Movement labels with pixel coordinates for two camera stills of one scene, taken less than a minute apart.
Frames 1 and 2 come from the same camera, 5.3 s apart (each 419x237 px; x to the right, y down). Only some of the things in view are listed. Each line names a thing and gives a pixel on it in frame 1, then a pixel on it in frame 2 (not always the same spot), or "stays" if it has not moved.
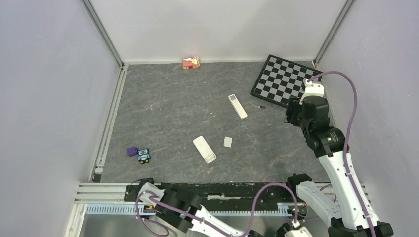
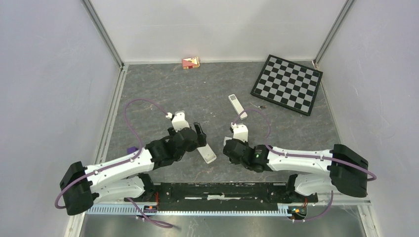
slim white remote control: [237, 107] stays
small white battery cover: [228, 141] stays
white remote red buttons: [206, 151] stays
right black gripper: [293, 105] to [244, 143]
